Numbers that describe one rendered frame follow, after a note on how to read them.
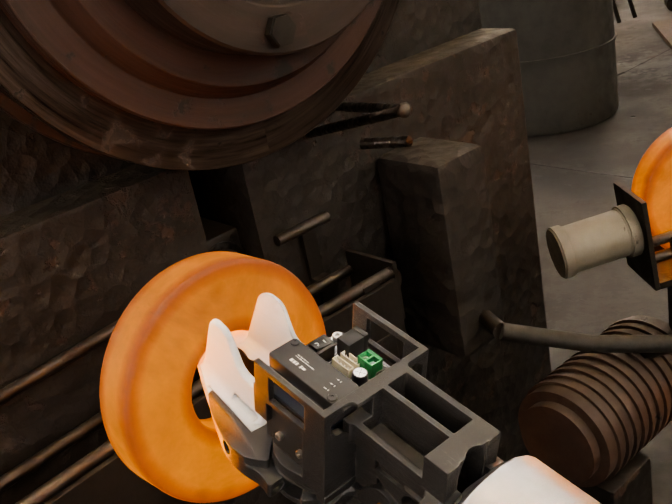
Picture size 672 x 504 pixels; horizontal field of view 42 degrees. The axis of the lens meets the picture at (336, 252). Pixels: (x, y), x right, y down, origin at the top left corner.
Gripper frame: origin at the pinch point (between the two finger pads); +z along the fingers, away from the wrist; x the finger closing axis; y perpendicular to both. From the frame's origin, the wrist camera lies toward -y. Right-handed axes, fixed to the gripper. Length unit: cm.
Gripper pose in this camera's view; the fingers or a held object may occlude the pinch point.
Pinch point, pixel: (215, 349)
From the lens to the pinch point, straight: 54.7
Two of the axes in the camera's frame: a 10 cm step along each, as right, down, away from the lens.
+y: 0.1, -8.1, -5.8
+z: -6.8, -4.3, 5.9
